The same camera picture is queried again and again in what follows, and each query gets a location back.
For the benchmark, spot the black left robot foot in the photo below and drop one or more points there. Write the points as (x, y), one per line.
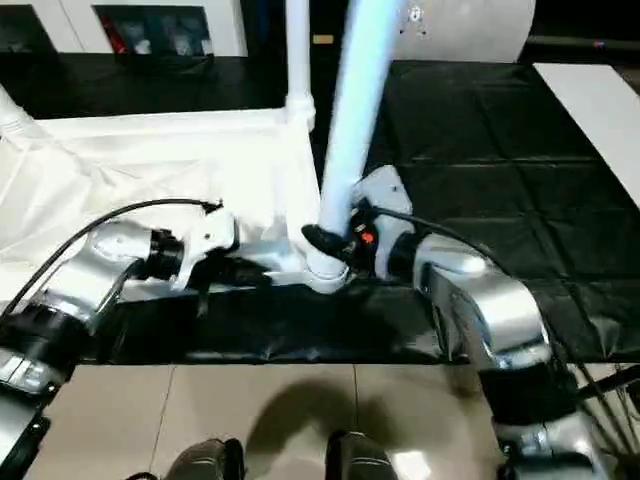
(205, 462)

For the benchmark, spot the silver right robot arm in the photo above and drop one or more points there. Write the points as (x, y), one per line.
(490, 310)

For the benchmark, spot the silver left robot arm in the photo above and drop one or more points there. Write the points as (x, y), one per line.
(70, 290)

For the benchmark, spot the white cabinet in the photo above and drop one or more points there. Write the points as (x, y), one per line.
(120, 25)

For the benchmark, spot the white plastic table top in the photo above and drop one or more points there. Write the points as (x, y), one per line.
(150, 170)

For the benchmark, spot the black box with yellow label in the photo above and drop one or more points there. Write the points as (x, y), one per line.
(325, 30)

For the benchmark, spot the black right robot foot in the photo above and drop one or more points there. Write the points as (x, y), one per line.
(360, 458)

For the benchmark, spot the white flat board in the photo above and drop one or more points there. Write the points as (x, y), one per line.
(595, 120)

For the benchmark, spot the black robot foot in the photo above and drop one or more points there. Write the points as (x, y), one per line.
(360, 458)
(205, 462)

